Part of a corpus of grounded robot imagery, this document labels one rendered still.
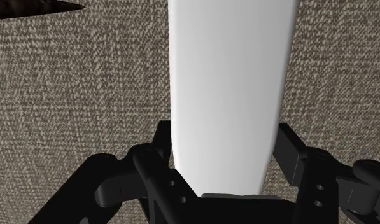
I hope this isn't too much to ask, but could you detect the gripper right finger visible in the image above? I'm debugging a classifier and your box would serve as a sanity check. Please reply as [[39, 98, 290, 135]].
[[272, 122, 380, 224]]

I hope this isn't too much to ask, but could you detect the white smooth elongated object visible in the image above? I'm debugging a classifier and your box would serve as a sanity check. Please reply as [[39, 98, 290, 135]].
[[167, 0, 299, 197]]

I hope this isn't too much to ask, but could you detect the dark robot stand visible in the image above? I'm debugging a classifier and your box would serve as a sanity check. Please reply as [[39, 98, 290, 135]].
[[0, 0, 86, 20]]

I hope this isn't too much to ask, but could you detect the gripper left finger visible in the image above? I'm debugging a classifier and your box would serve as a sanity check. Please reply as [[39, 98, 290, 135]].
[[27, 120, 199, 224]]

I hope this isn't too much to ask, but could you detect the grey woven fabric sofa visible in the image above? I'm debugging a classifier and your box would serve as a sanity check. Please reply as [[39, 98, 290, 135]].
[[0, 0, 380, 224]]

